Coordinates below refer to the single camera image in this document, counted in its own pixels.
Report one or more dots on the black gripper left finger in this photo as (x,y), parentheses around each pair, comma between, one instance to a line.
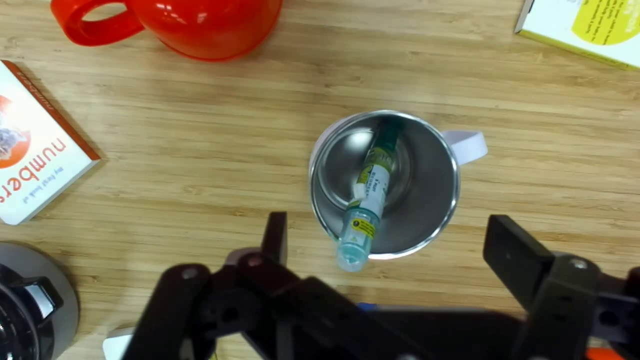
(277,236)

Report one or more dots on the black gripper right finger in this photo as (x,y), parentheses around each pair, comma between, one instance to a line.
(521,263)

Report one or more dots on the green marker pen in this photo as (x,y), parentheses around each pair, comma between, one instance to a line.
(370,193)

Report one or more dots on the white steel mug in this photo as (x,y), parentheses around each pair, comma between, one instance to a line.
(427,193)

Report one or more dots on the small green white card book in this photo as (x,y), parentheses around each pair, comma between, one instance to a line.
(116,348)

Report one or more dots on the red teapot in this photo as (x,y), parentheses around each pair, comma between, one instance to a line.
(201,26)

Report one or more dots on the white book with yellow print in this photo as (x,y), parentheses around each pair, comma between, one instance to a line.
(587,26)

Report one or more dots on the white orange numbers book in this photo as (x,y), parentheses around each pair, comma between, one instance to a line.
(41,146)

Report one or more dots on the grey pot with black lid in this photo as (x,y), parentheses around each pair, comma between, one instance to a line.
(33,306)

